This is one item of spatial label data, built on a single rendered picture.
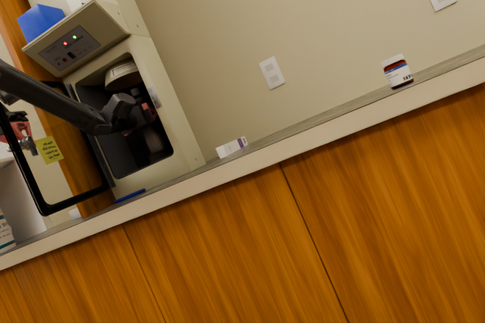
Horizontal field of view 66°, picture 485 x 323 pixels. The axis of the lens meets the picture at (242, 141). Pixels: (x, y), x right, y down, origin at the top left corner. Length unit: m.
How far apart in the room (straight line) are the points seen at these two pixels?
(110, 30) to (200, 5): 0.51
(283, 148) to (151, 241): 0.43
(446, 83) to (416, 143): 0.12
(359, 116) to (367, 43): 0.76
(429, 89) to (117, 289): 0.89
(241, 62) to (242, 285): 0.92
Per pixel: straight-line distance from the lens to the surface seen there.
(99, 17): 1.23
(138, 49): 1.25
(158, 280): 1.03
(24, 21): 1.39
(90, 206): 1.36
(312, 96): 1.47
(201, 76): 1.61
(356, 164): 0.77
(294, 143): 0.75
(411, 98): 0.73
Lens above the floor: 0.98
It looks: 1 degrees down
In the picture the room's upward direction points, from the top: 24 degrees counter-clockwise
